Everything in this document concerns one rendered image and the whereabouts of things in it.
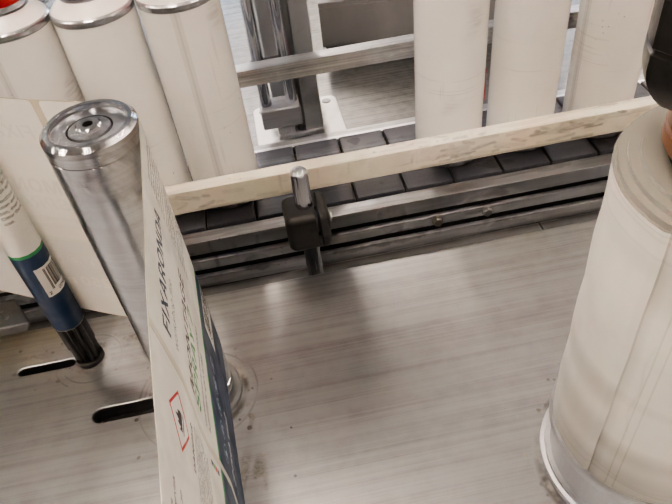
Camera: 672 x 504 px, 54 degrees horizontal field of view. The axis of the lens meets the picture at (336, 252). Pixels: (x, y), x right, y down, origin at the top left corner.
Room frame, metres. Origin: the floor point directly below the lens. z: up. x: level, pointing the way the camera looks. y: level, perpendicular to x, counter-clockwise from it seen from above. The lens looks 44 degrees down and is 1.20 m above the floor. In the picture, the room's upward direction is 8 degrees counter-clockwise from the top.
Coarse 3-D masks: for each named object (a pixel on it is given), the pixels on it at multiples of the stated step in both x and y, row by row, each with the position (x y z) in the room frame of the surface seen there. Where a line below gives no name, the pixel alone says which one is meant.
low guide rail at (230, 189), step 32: (480, 128) 0.40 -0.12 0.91; (512, 128) 0.39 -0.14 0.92; (544, 128) 0.39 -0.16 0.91; (576, 128) 0.39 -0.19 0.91; (608, 128) 0.40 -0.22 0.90; (320, 160) 0.39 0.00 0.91; (352, 160) 0.38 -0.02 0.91; (384, 160) 0.38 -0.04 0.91; (416, 160) 0.38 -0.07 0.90; (448, 160) 0.39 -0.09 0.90; (192, 192) 0.37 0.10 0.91; (224, 192) 0.37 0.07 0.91; (256, 192) 0.38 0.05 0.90; (288, 192) 0.38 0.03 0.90
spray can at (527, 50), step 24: (504, 0) 0.42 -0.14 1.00; (528, 0) 0.41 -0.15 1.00; (552, 0) 0.41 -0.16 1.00; (504, 24) 0.42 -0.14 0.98; (528, 24) 0.41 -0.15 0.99; (552, 24) 0.41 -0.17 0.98; (504, 48) 0.42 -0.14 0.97; (528, 48) 0.41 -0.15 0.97; (552, 48) 0.41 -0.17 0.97; (504, 72) 0.42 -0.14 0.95; (528, 72) 0.41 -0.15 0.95; (552, 72) 0.41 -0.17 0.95; (504, 96) 0.42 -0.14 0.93; (528, 96) 0.41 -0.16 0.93; (552, 96) 0.41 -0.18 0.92; (504, 120) 0.41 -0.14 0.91
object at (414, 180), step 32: (640, 96) 0.46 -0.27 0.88; (256, 160) 0.45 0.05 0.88; (288, 160) 0.44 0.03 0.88; (480, 160) 0.40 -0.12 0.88; (512, 160) 0.40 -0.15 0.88; (544, 160) 0.39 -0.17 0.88; (352, 192) 0.39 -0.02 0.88; (384, 192) 0.38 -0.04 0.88; (192, 224) 0.38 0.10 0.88; (224, 224) 0.37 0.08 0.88
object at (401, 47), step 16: (576, 16) 0.47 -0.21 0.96; (336, 48) 0.46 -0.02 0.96; (352, 48) 0.46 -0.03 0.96; (368, 48) 0.45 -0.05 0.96; (384, 48) 0.45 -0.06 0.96; (400, 48) 0.45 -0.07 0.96; (240, 64) 0.46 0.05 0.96; (256, 64) 0.45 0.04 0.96; (272, 64) 0.45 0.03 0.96; (288, 64) 0.45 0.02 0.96; (304, 64) 0.45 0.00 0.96; (320, 64) 0.45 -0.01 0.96; (336, 64) 0.45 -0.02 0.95; (352, 64) 0.45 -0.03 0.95; (368, 64) 0.45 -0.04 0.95; (160, 80) 0.45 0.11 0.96; (240, 80) 0.45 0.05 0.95; (256, 80) 0.45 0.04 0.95; (272, 80) 0.45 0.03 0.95
